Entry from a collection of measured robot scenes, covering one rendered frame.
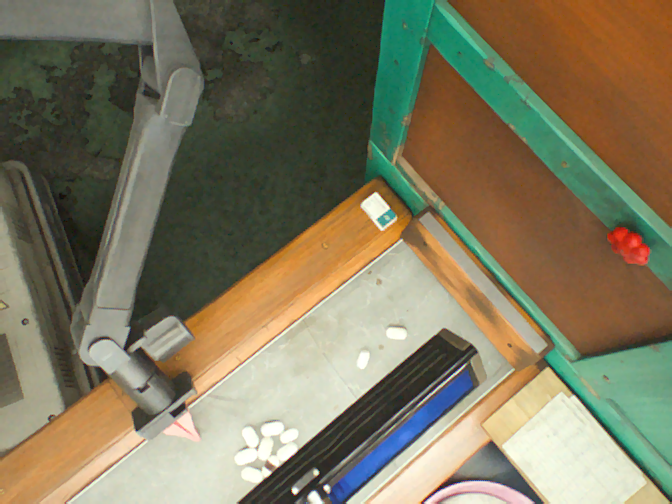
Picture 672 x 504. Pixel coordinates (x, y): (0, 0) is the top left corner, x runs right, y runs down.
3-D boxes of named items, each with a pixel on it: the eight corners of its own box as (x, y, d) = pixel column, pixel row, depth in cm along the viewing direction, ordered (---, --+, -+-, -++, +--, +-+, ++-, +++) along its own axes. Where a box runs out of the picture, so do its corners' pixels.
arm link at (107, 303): (141, 45, 82) (166, 60, 73) (184, 60, 85) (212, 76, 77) (63, 334, 92) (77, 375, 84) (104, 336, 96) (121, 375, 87)
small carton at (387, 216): (360, 206, 112) (361, 203, 110) (375, 195, 112) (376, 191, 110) (381, 231, 110) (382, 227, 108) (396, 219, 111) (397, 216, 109)
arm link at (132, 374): (95, 355, 94) (98, 372, 89) (135, 326, 95) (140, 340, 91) (125, 385, 97) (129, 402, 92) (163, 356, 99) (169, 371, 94)
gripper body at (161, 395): (200, 396, 96) (171, 364, 93) (143, 440, 95) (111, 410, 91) (192, 376, 102) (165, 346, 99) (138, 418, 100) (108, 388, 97)
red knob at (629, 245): (596, 241, 63) (616, 228, 59) (612, 228, 63) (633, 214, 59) (628, 273, 62) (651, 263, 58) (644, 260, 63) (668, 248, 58)
